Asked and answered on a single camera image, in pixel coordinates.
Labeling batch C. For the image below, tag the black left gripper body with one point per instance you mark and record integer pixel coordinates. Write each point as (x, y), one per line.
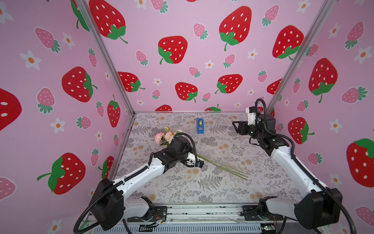
(182, 157)

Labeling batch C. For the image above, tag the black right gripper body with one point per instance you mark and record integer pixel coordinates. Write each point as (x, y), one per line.
(242, 127)

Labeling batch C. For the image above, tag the pink artificial flower bouquet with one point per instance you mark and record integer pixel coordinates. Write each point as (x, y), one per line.
(164, 139)

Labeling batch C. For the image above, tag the blue tape dispenser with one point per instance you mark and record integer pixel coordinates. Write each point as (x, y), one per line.
(200, 126)

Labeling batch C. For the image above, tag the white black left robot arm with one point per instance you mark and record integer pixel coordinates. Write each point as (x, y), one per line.
(111, 201)

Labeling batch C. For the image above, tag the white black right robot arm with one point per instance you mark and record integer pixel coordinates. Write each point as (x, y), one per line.
(319, 206)

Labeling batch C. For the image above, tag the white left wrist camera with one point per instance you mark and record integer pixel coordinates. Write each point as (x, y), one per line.
(193, 161)

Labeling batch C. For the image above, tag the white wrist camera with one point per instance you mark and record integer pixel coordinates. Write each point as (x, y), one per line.
(252, 114)
(193, 161)

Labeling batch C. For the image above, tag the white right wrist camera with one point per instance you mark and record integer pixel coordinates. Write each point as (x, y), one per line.
(252, 114)

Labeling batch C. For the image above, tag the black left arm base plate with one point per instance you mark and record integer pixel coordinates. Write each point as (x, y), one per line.
(152, 215)

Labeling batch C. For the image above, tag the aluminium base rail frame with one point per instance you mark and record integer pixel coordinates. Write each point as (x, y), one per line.
(219, 218)

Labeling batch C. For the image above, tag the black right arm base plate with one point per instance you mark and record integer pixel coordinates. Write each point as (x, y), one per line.
(259, 212)

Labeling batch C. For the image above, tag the aluminium corner post right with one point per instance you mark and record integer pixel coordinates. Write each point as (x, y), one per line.
(318, 22)

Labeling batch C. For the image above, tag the aluminium corner post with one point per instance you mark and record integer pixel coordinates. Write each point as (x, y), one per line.
(84, 8)
(318, 22)

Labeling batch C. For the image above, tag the aluminium corner post left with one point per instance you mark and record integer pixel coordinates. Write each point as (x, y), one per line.
(84, 8)

